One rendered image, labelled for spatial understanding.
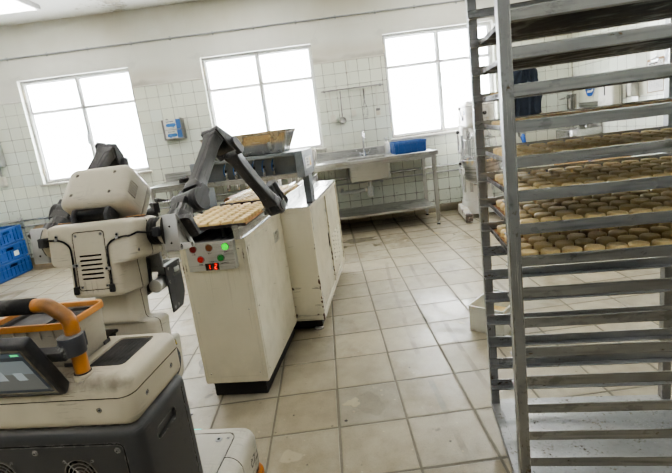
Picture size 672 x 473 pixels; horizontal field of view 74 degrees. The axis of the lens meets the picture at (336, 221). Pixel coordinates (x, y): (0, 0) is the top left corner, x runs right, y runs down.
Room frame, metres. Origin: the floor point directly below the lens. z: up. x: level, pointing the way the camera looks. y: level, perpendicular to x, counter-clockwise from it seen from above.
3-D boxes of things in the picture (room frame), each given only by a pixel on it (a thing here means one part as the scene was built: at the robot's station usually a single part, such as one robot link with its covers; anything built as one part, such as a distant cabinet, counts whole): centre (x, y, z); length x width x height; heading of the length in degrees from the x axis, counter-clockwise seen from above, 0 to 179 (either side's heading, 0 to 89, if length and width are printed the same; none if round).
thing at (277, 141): (2.94, 0.48, 1.25); 0.56 x 0.29 x 0.14; 82
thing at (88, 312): (1.07, 0.75, 0.87); 0.23 x 0.15 x 0.11; 82
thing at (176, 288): (1.48, 0.70, 0.87); 0.28 x 0.16 x 0.22; 82
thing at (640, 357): (1.51, -0.83, 0.33); 0.64 x 0.03 x 0.03; 80
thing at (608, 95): (5.48, -3.08, 0.93); 0.99 x 0.38 x 1.09; 0
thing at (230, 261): (2.08, 0.61, 0.77); 0.24 x 0.04 x 0.14; 82
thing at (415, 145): (5.56, -1.00, 0.95); 0.40 x 0.30 x 0.14; 93
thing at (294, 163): (2.94, 0.48, 1.01); 0.72 x 0.33 x 0.34; 82
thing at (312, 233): (3.41, 0.41, 0.42); 1.28 x 0.72 x 0.84; 172
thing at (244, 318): (2.44, 0.55, 0.45); 0.70 x 0.34 x 0.90; 172
